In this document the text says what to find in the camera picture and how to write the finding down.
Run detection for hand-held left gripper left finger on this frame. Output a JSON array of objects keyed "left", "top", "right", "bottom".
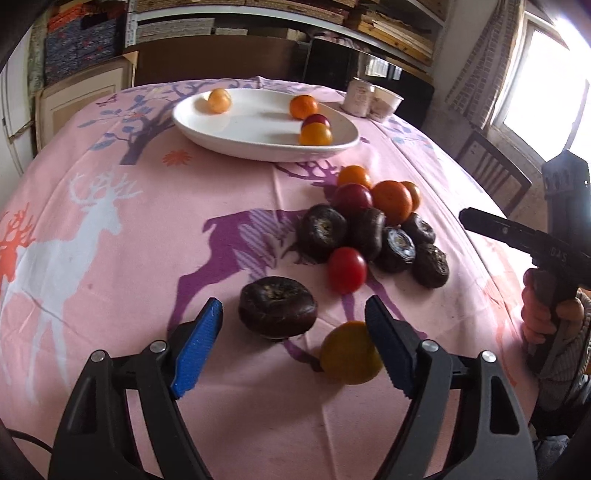
[{"left": 48, "top": 298, "right": 225, "bottom": 480}]

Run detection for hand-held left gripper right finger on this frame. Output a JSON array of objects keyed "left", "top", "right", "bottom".
[{"left": 365, "top": 295, "right": 539, "bottom": 480}]

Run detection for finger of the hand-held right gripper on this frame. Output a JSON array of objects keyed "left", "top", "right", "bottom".
[{"left": 459, "top": 207, "right": 544, "bottom": 260}]

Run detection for yellow tomato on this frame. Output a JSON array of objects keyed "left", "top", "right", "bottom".
[{"left": 320, "top": 321, "right": 384, "bottom": 385}]

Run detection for large dark water chestnut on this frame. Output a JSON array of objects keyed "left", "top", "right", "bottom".
[{"left": 239, "top": 276, "right": 318, "bottom": 340}]

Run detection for chocolate donut with white icing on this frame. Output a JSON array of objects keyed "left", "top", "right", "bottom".
[{"left": 375, "top": 226, "right": 416, "bottom": 273}]

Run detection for large orange tangerine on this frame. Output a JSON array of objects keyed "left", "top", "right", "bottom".
[{"left": 372, "top": 180, "right": 413, "bottom": 225}]

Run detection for dark red plum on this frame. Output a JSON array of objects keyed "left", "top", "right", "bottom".
[{"left": 331, "top": 183, "right": 374, "bottom": 217}]

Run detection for white oval plate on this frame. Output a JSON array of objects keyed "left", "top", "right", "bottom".
[{"left": 172, "top": 89, "right": 361, "bottom": 162}]

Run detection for person's right forearm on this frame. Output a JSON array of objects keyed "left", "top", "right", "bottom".
[{"left": 536, "top": 291, "right": 591, "bottom": 411}]

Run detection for person's right hand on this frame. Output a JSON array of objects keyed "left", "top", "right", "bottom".
[{"left": 521, "top": 269, "right": 586, "bottom": 344}]

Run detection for dark wooden chair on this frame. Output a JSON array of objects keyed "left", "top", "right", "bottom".
[{"left": 455, "top": 129, "right": 532, "bottom": 217}]

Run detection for pink deer print tablecloth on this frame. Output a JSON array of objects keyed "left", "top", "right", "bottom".
[{"left": 0, "top": 78, "right": 541, "bottom": 480}]

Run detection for bright window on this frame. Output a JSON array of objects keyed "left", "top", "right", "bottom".
[{"left": 489, "top": 14, "right": 591, "bottom": 158}]

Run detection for white paper cup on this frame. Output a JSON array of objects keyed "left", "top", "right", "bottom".
[{"left": 369, "top": 85, "right": 404, "bottom": 123}]

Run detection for patterned curtain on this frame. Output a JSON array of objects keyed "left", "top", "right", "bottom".
[{"left": 445, "top": 0, "right": 527, "bottom": 130}]

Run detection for yellow-orange tangerine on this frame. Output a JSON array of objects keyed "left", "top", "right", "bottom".
[{"left": 300, "top": 123, "right": 334, "bottom": 147}]

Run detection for glossy black cabinet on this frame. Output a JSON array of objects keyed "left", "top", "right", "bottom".
[{"left": 302, "top": 37, "right": 435, "bottom": 121}]

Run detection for small yellow-orange fruit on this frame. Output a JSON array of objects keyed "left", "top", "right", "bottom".
[{"left": 207, "top": 88, "right": 232, "bottom": 114}]

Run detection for beige framed panel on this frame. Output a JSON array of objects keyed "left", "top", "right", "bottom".
[{"left": 34, "top": 58, "right": 134, "bottom": 148}]

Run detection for shelf rack with flat boxes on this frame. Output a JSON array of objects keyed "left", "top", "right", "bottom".
[{"left": 124, "top": 0, "right": 448, "bottom": 79}]

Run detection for dark brown board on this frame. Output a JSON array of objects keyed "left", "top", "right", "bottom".
[{"left": 134, "top": 34, "right": 303, "bottom": 88}]

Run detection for stack of blue patterned boxes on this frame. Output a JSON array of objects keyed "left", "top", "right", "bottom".
[{"left": 44, "top": 14, "right": 125, "bottom": 86}]

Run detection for black cable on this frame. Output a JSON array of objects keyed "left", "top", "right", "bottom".
[{"left": 8, "top": 428, "right": 54, "bottom": 454}]

